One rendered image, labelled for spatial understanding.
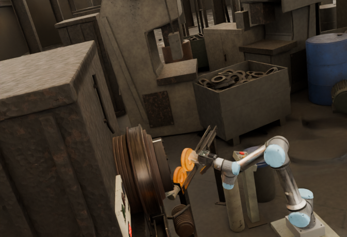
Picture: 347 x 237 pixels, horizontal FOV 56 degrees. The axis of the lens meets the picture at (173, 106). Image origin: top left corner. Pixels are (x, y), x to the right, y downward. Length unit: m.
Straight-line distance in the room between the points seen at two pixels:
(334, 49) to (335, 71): 0.29
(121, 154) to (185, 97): 2.87
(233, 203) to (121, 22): 2.59
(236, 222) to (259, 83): 1.83
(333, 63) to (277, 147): 2.96
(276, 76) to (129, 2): 2.00
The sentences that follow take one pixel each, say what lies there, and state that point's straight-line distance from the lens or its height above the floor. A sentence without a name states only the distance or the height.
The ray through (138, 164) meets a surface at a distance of 1.50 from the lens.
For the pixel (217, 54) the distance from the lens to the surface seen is 6.02.
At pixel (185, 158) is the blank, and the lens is 2.16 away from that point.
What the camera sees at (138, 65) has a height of 1.09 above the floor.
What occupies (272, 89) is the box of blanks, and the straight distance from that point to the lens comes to 4.18.
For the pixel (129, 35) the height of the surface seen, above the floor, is 1.48.
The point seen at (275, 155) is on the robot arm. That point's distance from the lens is 1.93.
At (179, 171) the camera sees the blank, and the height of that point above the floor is 0.77.
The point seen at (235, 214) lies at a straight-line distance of 2.78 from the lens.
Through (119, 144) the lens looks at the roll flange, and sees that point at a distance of 1.60.
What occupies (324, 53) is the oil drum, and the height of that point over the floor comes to 0.75.
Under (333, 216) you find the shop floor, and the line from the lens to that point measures 3.04.
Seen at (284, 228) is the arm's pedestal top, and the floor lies 0.30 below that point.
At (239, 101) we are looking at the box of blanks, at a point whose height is 0.54.
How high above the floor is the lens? 1.96
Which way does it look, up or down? 20 degrees down
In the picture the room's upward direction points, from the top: 12 degrees counter-clockwise
